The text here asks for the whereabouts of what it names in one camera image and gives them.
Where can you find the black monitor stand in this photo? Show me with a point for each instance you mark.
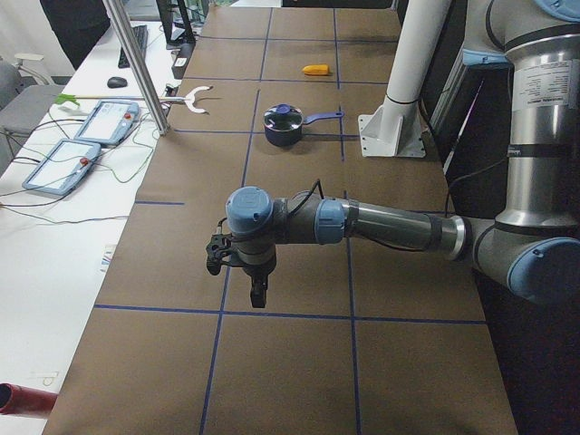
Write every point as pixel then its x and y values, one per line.
pixel 179 18

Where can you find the black computer mouse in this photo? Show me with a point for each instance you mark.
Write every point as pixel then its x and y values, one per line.
pixel 116 82

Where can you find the blue teach pendant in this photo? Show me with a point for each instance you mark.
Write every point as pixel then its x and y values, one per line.
pixel 109 123
pixel 63 168

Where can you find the blue teach pendant near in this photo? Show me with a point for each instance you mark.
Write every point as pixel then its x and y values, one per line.
pixel 63 168

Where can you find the blue teach pendant far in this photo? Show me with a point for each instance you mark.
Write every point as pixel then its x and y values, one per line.
pixel 109 123

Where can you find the glass lid blue knob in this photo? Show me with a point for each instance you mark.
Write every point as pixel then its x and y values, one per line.
pixel 283 117

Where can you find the dark blue saucepan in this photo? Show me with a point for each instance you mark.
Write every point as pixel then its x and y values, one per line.
pixel 289 138

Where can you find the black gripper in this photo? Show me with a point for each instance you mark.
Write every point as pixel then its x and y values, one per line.
pixel 256 273

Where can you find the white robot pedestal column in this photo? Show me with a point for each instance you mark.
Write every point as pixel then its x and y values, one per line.
pixel 394 130

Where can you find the yellow corn cob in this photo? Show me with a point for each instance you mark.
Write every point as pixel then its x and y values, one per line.
pixel 316 70

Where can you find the aluminium frame post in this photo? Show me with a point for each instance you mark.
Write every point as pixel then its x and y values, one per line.
pixel 122 27

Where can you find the red cylinder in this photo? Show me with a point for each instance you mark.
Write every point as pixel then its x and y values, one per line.
pixel 26 402

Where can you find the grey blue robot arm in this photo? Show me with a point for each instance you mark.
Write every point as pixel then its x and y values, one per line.
pixel 529 247

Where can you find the grey office chair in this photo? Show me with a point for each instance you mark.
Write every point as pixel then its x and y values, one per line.
pixel 26 96

